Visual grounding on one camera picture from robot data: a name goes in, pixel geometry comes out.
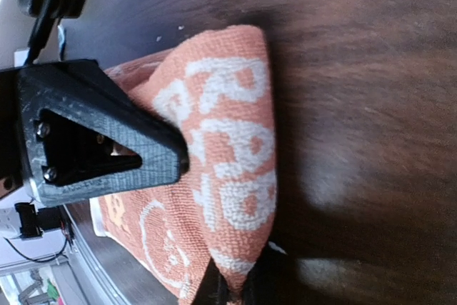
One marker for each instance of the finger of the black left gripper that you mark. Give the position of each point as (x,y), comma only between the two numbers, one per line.
(82,137)

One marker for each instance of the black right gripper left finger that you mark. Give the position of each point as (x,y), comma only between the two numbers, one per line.
(213,289)

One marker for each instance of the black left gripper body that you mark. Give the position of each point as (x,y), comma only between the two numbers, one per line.
(11,158)

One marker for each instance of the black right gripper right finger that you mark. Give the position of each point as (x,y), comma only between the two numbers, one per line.
(272,279)

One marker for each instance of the orange bunny pattern towel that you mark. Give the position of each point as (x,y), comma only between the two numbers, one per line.
(216,89)

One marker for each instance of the aluminium front rail base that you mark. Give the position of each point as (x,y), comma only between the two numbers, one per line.
(107,272)

